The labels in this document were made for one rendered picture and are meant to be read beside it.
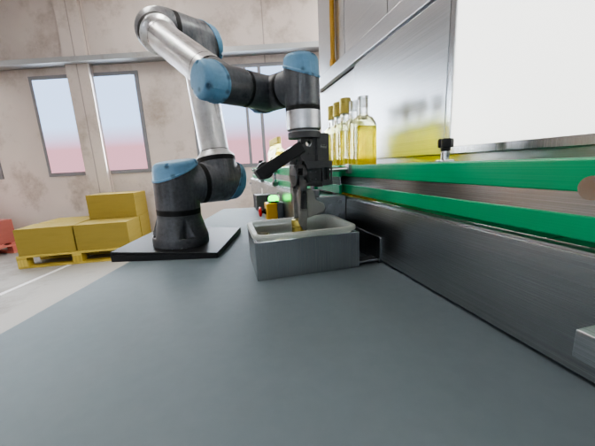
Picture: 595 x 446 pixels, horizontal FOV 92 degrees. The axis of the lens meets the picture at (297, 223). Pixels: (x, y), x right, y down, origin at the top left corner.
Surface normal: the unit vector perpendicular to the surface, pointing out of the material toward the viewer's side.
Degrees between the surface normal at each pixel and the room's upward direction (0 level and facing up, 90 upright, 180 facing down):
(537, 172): 90
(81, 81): 90
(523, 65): 90
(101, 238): 90
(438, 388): 0
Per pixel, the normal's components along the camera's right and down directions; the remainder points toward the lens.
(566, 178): -0.97, 0.10
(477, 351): -0.05, -0.98
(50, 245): 0.22, 0.18
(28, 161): -0.02, 0.20
